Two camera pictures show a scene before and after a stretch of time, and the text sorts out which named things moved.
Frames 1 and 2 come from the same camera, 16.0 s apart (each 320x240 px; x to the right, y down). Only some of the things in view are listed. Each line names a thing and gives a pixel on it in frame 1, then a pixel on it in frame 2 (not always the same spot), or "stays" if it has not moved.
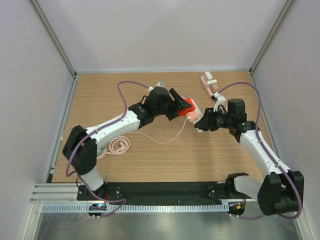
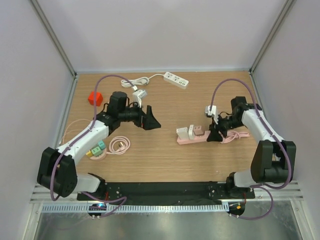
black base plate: [150, 191] stays
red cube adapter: [183, 112] to [99, 98]
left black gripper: [177, 104] to [146, 121]
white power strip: [200, 116] to [143, 81]
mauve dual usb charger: [214, 87] to [198, 131]
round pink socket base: [103, 155] stays
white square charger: [208, 76] to [183, 132]
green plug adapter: [99, 152] stays
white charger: [212, 81] to [191, 132]
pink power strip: [207, 89] to [202, 138]
